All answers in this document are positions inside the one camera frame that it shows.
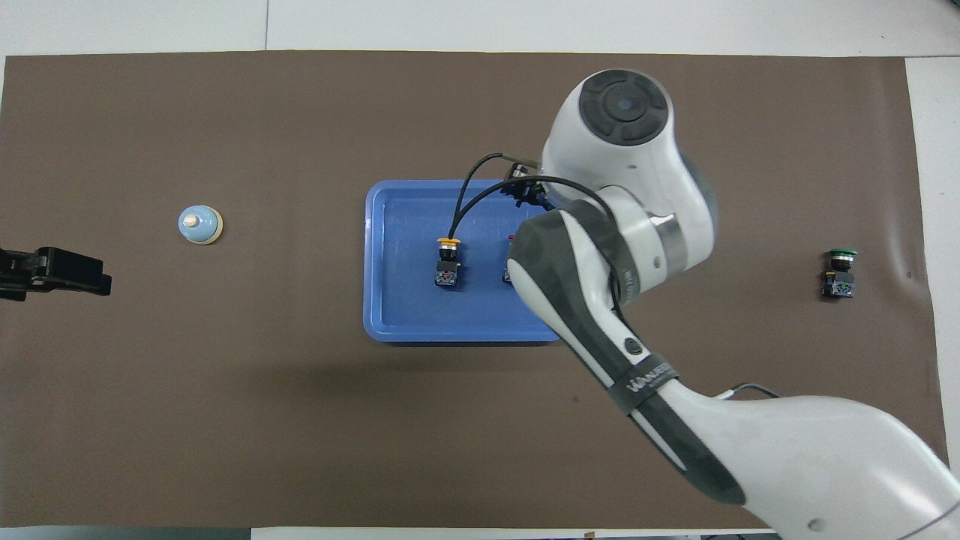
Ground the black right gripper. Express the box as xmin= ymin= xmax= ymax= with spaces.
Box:
xmin=501 ymin=159 xmax=560 ymax=213

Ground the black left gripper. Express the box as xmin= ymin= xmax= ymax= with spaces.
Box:
xmin=0 ymin=246 xmax=113 ymax=302

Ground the yellow push button switch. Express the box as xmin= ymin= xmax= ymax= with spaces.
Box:
xmin=435 ymin=236 xmax=463 ymax=289

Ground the green push button switch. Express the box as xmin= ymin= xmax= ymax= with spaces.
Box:
xmin=821 ymin=248 xmax=859 ymax=299

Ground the light blue call bell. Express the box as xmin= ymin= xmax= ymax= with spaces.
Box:
xmin=178 ymin=205 xmax=224 ymax=246

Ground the blue plastic tray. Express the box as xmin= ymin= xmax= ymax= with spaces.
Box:
xmin=363 ymin=179 xmax=562 ymax=344

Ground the brown table mat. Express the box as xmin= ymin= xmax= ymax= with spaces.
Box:
xmin=0 ymin=50 xmax=957 ymax=530

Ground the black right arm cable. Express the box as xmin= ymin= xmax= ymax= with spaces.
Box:
xmin=448 ymin=152 xmax=781 ymax=402

